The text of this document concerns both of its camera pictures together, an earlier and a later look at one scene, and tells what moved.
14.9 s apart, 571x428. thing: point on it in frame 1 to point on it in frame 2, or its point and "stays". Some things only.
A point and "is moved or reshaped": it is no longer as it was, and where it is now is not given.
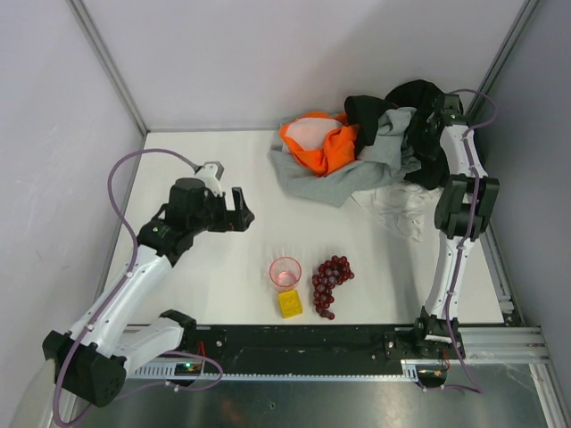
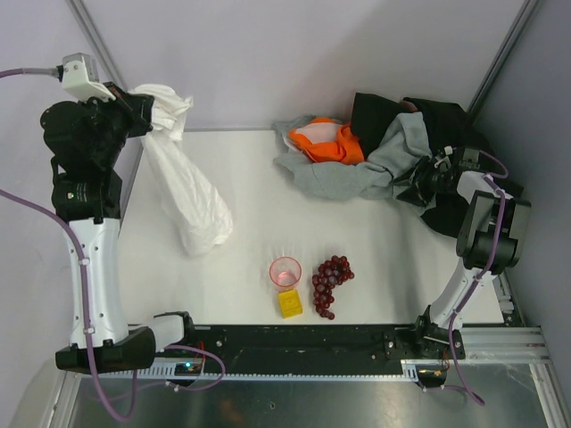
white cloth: x=405 y=206 to x=198 y=212
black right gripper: x=419 y=135 to x=422 y=181
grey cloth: x=382 y=160 is moved or reshaped
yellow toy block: x=290 y=304 stays
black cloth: x=422 y=138 is moved or reshaped
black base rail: x=316 y=349 stays
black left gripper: x=228 y=214 to x=135 y=114
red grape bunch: x=332 y=272 stays
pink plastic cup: x=285 y=273 stays
